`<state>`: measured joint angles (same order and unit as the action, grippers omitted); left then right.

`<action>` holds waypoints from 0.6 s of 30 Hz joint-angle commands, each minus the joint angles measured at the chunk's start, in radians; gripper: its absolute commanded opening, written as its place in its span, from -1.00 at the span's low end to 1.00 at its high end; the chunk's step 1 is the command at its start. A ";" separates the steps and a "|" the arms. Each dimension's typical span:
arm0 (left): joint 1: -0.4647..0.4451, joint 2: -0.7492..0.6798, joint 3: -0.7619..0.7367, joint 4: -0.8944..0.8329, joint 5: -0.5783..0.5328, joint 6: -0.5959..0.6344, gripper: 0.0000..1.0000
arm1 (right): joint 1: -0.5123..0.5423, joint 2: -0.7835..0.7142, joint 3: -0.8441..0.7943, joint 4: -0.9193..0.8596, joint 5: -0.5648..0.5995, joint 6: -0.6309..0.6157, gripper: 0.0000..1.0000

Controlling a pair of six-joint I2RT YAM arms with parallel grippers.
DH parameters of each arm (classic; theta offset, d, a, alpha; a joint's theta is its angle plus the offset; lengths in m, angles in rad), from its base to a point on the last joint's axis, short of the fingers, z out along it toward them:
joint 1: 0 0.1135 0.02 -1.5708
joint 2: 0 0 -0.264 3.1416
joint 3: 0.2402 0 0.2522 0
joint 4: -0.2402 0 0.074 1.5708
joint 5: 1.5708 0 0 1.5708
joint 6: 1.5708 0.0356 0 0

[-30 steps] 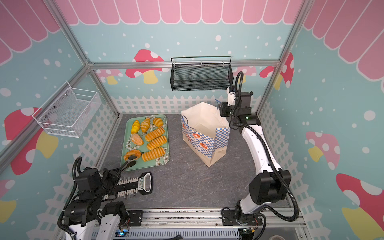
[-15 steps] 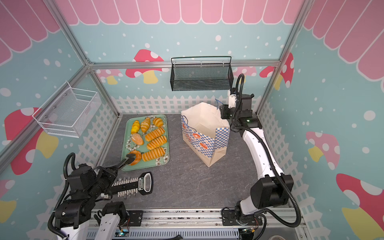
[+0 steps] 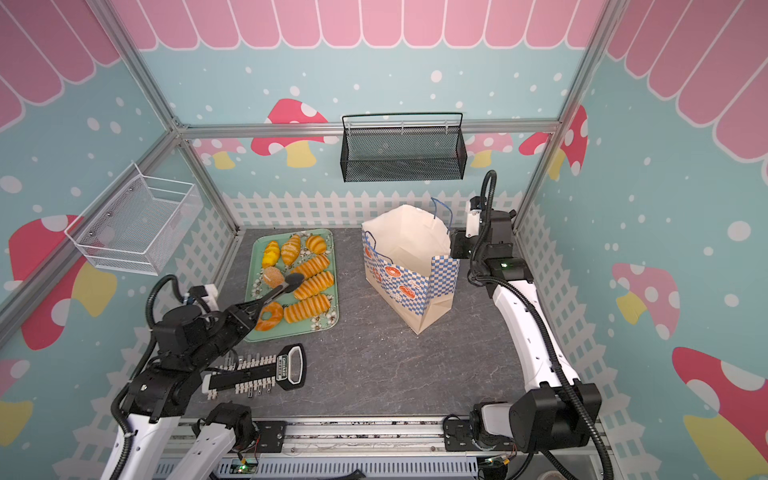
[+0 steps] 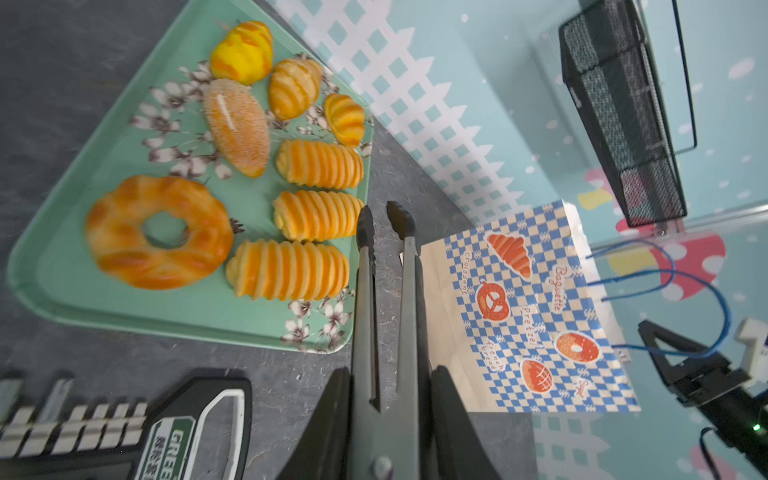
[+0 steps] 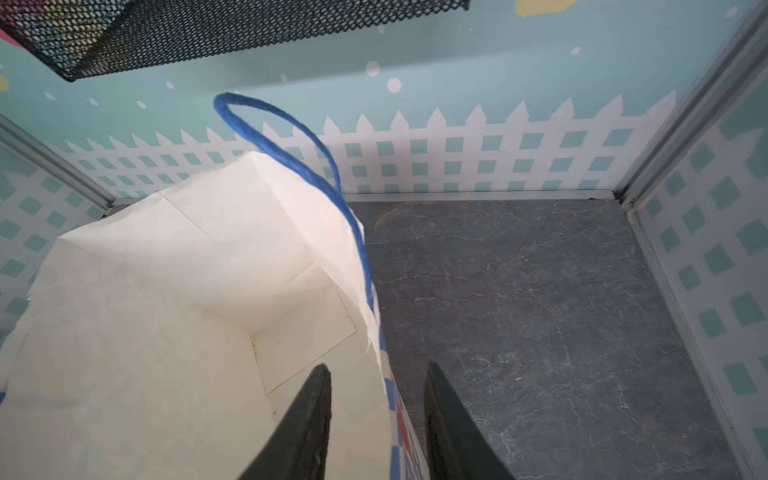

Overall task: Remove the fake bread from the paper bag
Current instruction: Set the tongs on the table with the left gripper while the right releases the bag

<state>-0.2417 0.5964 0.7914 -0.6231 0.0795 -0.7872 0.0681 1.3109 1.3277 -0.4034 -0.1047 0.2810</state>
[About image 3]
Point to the black metal tongs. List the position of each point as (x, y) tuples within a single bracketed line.
[(276, 289)]

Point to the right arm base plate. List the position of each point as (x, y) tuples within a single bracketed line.
[(465, 435)]

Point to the checkered paper bag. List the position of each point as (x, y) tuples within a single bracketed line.
[(407, 260)]

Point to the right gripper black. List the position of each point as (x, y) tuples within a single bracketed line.
[(459, 243)]

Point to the oval bun bread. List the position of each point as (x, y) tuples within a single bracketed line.
[(272, 277)]

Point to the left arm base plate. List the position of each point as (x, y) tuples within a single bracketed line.
[(243, 437)]

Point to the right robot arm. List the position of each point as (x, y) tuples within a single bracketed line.
[(558, 410)]

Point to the ring doughnut bread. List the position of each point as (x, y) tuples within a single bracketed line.
[(270, 316)]

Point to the white wire wall basket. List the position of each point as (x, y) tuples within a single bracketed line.
[(137, 223)]

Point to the green floral tray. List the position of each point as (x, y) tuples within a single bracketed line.
[(256, 288)]

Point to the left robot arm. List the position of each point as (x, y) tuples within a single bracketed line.
[(150, 405)]

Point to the rectangular crusty pastry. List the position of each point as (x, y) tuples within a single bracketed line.
[(309, 308)]

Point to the yellow curved bread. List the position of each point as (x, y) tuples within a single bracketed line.
[(271, 255)]

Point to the small croissant bread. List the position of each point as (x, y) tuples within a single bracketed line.
[(290, 250)]

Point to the black mesh wall basket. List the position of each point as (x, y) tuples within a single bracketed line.
[(411, 146)]

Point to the black tool rack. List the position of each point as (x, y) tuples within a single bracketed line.
[(286, 370)]

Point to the long twisted bread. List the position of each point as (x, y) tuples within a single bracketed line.
[(313, 266)]

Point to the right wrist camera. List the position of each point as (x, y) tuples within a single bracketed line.
[(474, 209)]

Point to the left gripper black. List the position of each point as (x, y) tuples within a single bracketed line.
[(242, 327)]

